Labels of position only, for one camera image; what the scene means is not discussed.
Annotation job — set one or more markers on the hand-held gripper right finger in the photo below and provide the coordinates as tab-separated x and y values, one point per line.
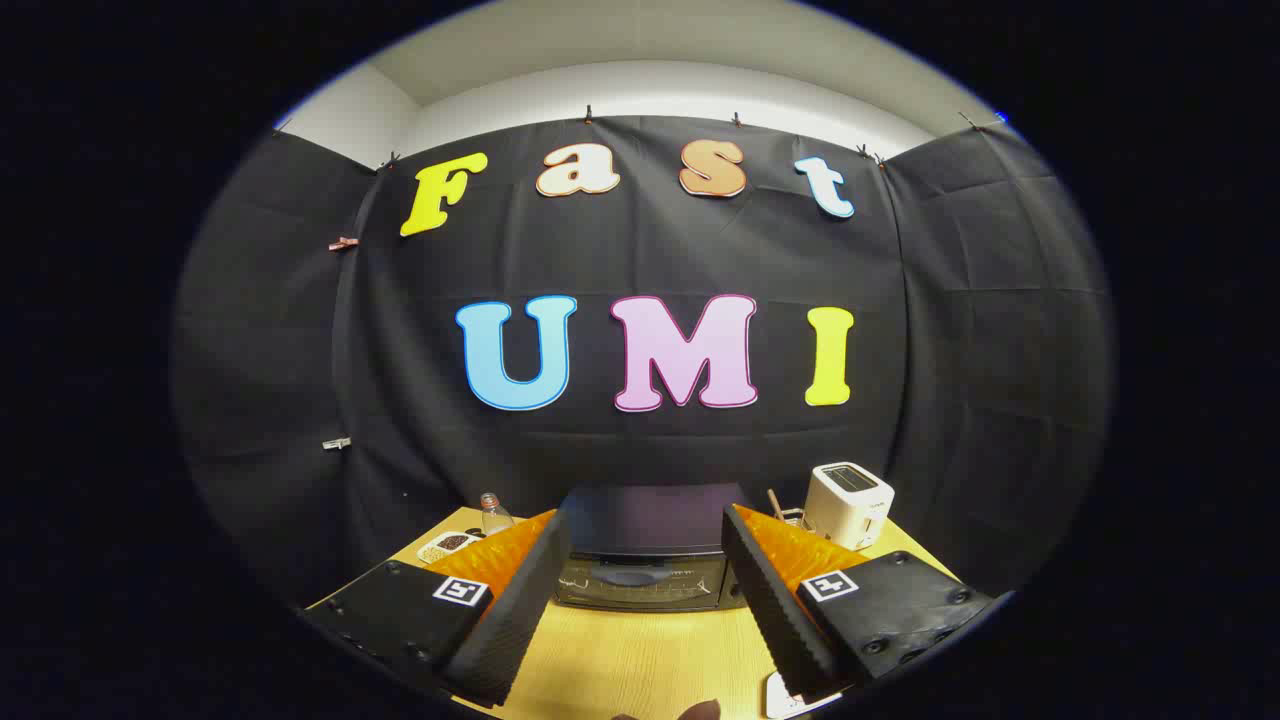
765	610

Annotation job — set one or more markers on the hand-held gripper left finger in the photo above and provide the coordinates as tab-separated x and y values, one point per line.
520	620

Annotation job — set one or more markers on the white square food plate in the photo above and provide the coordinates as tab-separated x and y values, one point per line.
780	700

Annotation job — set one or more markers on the black toaster oven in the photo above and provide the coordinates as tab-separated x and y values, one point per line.
645	520

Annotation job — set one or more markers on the white pop-up toaster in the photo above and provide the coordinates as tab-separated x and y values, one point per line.
845	510

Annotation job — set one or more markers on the white divided snack tray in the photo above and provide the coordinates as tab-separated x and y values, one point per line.
447	545

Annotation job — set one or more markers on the clear plastic water bottle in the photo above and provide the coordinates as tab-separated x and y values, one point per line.
495	516

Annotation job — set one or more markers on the wooden stick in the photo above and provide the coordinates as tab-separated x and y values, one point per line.
774	503

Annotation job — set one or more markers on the black backdrop cloth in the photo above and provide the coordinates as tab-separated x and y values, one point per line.
640	260

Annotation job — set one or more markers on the row of dark cloth clips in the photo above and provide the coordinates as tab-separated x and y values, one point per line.
589	113

